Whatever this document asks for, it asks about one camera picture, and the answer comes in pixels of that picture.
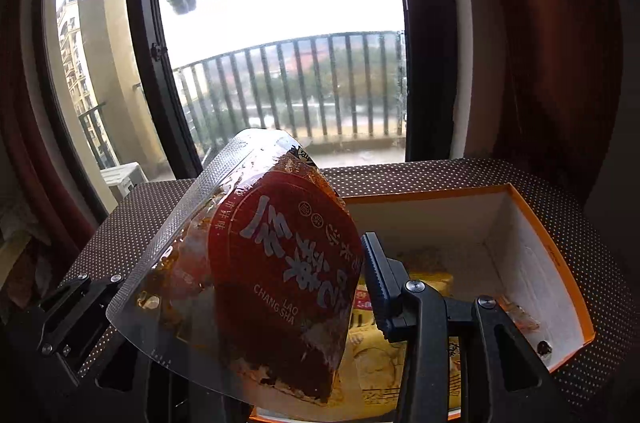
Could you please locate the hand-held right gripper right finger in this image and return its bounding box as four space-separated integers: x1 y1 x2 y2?
361 231 571 423

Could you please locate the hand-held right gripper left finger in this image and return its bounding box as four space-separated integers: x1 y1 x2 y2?
37 273 151 423

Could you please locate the large yellow snack bag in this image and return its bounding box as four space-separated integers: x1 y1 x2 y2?
330 270 463 409

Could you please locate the clear packet with red-brown label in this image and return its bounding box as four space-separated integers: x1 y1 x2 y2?
106 128 363 409

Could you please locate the orange cardboard box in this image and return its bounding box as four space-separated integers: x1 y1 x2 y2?
250 183 597 421

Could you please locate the white plastic chair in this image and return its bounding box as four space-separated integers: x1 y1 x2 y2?
100 162 150 204

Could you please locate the dark red curtain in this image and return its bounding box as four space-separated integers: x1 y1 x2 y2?
450 0 626 214
0 0 96 254

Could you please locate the dark balcony railing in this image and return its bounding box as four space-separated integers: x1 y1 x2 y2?
77 30 406 169

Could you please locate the black window frame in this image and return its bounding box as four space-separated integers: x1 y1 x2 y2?
35 0 461 214

